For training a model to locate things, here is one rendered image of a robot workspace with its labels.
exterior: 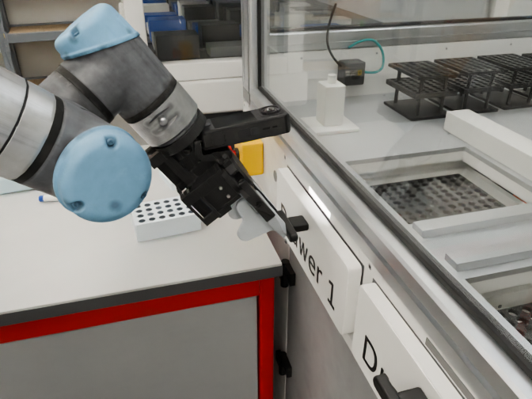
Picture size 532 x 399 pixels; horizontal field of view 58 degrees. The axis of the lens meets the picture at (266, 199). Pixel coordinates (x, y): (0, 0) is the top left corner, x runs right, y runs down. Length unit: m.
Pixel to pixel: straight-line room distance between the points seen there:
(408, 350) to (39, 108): 0.38
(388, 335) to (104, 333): 0.54
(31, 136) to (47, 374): 0.65
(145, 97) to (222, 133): 0.10
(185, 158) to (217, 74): 0.84
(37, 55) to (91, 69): 4.30
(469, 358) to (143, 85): 0.40
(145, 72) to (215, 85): 0.90
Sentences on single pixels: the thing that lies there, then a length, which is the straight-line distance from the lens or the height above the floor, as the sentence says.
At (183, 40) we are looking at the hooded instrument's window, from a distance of 1.40.
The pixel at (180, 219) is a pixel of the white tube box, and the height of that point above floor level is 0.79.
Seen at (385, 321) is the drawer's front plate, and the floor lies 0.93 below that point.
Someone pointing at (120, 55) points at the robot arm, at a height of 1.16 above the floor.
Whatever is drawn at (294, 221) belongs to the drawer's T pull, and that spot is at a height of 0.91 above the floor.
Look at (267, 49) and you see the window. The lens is 0.93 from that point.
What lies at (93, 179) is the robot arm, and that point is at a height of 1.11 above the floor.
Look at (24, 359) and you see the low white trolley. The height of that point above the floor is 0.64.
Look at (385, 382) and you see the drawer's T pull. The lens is 0.48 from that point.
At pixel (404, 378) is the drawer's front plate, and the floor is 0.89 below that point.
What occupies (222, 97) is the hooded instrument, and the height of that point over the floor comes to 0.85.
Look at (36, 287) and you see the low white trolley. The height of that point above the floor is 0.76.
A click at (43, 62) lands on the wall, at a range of 4.83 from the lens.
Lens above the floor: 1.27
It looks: 29 degrees down
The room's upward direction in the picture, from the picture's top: straight up
